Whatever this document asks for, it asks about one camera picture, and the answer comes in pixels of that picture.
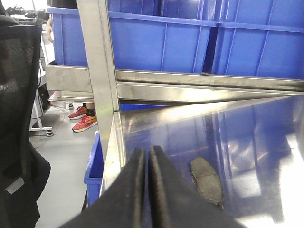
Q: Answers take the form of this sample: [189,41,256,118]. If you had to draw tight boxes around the grey brake pad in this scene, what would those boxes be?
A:
[190,157,223,209]

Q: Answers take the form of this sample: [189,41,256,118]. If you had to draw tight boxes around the black mesh office chair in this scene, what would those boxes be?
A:
[0,8,51,228]

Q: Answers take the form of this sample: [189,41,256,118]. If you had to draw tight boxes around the red sneaker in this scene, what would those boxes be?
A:
[68,106,87,120]
[72,115,97,133]

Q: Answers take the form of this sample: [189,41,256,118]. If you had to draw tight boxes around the blue plastic crate right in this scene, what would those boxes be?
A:
[211,0,304,79]

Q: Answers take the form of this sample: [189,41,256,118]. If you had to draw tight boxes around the red sneaker near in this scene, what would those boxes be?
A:
[72,115,97,133]

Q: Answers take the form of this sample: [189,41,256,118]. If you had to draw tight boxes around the blue plastic crate left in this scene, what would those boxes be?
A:
[48,7,216,73]

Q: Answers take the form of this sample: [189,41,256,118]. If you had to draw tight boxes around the stainless steel shelf frame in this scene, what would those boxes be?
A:
[45,0,304,114]

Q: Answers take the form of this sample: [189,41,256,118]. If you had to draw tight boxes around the small blue floor bin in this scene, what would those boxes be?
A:
[84,132,104,206]

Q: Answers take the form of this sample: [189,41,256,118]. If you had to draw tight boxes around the red sneaker far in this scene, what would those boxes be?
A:
[68,106,87,120]

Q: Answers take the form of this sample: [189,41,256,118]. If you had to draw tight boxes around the blue plastic crate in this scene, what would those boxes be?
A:
[211,0,304,79]
[48,7,216,73]

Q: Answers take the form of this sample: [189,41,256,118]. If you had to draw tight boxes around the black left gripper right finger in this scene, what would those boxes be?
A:
[149,145,243,228]

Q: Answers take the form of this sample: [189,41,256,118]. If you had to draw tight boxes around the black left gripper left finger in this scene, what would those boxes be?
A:
[62,147,145,228]

